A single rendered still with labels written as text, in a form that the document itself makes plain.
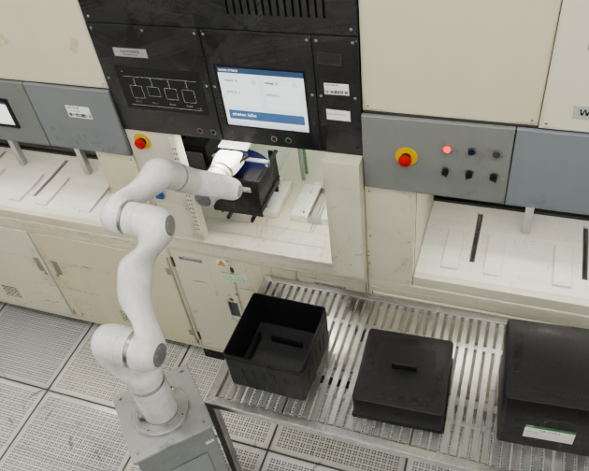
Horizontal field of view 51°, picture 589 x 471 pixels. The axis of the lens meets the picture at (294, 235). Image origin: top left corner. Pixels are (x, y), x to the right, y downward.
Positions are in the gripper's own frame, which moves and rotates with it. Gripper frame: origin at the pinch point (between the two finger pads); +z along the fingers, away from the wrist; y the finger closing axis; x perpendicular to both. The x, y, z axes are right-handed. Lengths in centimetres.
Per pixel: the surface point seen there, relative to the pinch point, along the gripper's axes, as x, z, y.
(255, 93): 36.2, -18.8, 20.8
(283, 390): -44, -71, 38
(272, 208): -33.2, 3.3, 8.4
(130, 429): -47, -97, -8
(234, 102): 32.4, -18.8, 12.7
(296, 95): 37, -19, 34
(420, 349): -37, -48, 79
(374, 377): -37, -63, 67
